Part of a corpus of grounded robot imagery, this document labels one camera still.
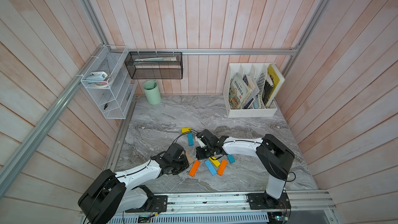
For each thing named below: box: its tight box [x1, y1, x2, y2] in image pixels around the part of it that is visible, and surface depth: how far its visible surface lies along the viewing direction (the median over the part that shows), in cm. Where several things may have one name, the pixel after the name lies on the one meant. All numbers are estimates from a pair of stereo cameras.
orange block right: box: [217, 159, 228, 176], surface depth 86 cm
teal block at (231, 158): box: [226, 154, 236, 164], surface depth 89 cm
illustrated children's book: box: [229, 72, 252, 110], surface depth 103 cm
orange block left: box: [188, 160, 201, 177], surface depth 87 cm
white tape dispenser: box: [84, 71, 112, 88], surface depth 71 cm
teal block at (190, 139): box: [187, 132, 195, 146], surface depth 97 cm
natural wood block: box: [185, 150, 195, 165], surface depth 88 cm
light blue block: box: [204, 159, 218, 176], surface depth 86 cm
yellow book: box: [264, 63, 282, 106], surface depth 100 cm
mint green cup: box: [143, 79, 162, 106], surface depth 110 cm
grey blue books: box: [242, 74, 261, 110], surface depth 105 cm
